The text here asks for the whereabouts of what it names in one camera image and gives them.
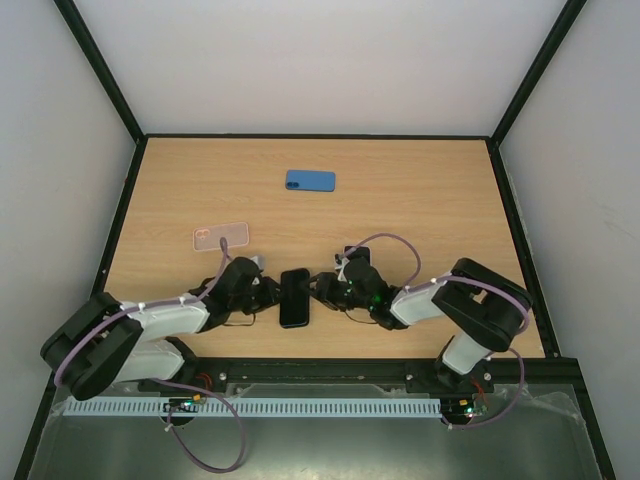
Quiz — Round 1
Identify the pink translucent phone case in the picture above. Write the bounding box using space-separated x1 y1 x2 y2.
193 222 249 252

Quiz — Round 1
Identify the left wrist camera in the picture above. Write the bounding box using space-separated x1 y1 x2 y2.
251 255 266 271

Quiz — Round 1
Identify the blue phone case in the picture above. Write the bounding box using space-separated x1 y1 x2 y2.
285 170 336 193

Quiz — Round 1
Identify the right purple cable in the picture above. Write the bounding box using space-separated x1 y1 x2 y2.
339 232 531 351

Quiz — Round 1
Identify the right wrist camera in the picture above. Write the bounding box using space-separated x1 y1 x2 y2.
334 252 357 271

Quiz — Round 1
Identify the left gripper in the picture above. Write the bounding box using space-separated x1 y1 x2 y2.
231 277 288 316

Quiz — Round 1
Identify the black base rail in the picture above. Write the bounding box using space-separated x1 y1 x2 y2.
49 355 584 396

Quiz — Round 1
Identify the black phone pink edge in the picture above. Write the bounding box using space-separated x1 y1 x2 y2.
343 245 371 264

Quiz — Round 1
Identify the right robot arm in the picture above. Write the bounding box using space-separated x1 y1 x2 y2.
301 258 533 392

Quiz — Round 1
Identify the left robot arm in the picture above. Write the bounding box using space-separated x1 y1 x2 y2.
40 257 281 401

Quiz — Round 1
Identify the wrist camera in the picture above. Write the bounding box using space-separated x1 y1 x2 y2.
251 255 266 271
334 252 357 271

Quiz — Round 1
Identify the light blue slotted cable duct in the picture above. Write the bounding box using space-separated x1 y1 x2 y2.
60 397 441 419

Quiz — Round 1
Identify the purple cable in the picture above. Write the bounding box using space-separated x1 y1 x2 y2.
53 237 231 389
339 232 531 351

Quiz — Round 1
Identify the black phone blue edge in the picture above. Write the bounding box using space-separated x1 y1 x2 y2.
279 268 310 329

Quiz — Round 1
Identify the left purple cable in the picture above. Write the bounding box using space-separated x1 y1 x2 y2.
53 237 231 389

